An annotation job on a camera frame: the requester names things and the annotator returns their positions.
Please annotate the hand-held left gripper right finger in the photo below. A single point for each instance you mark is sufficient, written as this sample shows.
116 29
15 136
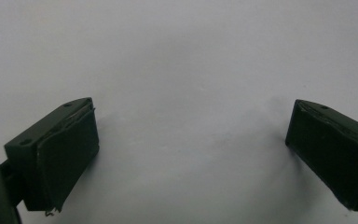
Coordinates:
332 155

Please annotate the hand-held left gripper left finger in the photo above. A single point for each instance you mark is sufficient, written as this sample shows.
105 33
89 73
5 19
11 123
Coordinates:
59 155

